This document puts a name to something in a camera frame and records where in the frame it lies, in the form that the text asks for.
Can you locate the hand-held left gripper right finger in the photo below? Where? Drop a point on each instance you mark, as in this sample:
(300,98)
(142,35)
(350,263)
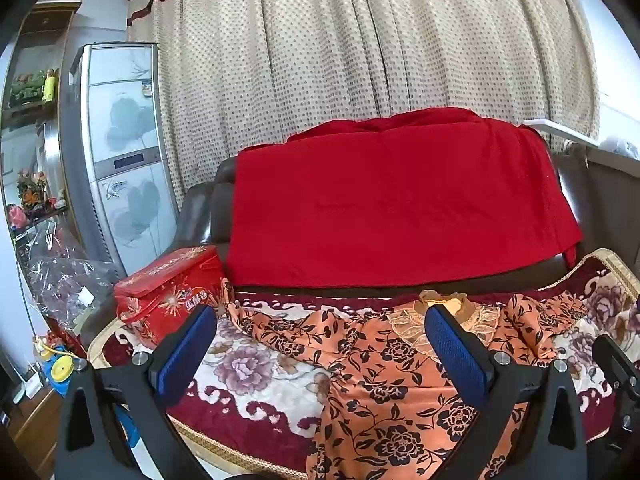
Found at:
(455,347)

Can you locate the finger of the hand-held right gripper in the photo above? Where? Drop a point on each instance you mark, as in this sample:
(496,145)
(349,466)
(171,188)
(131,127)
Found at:
(617,365)

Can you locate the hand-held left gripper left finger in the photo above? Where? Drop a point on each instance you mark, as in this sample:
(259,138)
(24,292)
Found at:
(187,347)

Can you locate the orange floral garment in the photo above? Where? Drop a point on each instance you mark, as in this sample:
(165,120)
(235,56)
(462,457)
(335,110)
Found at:
(390,385)

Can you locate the floral plush blanket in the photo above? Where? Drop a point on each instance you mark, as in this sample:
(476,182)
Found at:
(250,360)

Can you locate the red gift tin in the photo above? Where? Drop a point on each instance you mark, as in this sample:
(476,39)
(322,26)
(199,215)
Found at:
(165,285)

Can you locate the blue plastic item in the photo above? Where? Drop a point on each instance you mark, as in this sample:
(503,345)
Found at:
(127,430)

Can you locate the blue toy with yellow cap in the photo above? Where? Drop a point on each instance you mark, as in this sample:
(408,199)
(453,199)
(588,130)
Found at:
(60,372)

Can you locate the brown leather sofa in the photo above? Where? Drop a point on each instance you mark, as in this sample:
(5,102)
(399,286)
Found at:
(200,210)

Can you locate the clear plastic wrap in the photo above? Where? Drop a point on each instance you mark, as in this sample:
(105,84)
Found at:
(60,280)

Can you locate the red blanket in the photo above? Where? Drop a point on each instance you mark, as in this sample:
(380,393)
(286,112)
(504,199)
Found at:
(400,200)

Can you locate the pink ornament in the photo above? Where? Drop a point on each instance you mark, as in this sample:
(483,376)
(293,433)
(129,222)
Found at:
(17,217)

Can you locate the white floral standing air conditioner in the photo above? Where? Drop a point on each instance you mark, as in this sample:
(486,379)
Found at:
(125,135)

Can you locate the orange flower arrangement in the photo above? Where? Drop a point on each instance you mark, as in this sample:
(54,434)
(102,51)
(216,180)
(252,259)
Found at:
(31,190)

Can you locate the white window sill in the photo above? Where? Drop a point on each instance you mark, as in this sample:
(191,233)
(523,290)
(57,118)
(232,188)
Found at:
(560,130)

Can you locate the yellow bottle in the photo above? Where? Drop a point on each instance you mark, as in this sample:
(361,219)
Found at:
(50,85)

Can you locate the green plant ornament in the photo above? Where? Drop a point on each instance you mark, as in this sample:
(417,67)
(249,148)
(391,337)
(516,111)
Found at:
(27,87)

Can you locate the beige dotted curtain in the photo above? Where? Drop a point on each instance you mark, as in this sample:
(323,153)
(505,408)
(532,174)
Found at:
(325,60)

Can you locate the wooden display cabinet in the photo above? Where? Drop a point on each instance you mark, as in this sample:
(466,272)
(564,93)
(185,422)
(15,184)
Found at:
(45,20)

